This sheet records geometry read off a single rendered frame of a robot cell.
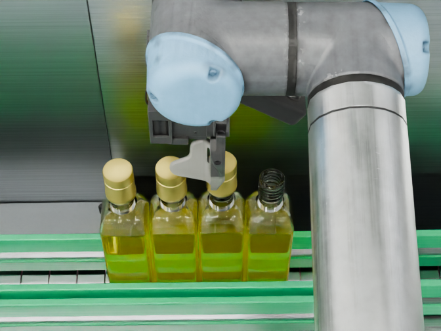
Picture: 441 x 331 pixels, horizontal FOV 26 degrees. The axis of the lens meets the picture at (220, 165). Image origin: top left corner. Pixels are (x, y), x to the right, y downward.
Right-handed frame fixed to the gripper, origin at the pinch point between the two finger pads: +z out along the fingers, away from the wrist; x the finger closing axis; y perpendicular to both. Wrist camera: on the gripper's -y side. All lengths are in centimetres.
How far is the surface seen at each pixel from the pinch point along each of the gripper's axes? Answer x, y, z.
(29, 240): -2.2, 24.8, 19.8
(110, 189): 2.1, 12.3, 1.7
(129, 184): 1.7, 10.1, 1.4
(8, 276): -1.6, 28.8, 28.2
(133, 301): 6.5, 10.6, 19.6
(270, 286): 4.1, -6.4, 19.6
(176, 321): 6.5, 5.5, 25.0
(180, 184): 1.5, 4.5, 1.4
